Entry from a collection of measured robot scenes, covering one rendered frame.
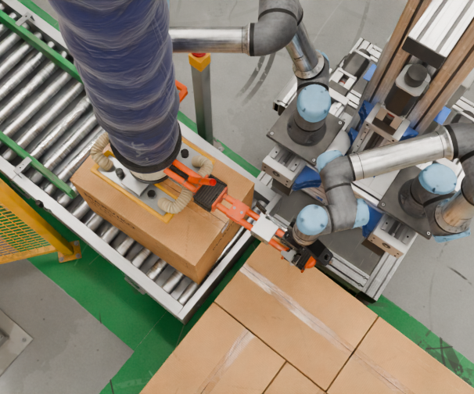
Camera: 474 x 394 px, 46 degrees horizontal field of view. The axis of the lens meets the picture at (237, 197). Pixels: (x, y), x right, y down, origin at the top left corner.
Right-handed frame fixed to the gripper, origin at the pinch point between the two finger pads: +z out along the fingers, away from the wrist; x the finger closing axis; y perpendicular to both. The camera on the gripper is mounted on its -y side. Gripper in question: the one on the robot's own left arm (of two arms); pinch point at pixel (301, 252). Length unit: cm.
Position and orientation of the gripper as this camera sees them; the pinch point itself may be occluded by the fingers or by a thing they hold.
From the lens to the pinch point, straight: 181.4
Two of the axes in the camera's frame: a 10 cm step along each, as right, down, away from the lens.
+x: -5.9, 7.6, -2.8
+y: -8.1, -5.6, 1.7
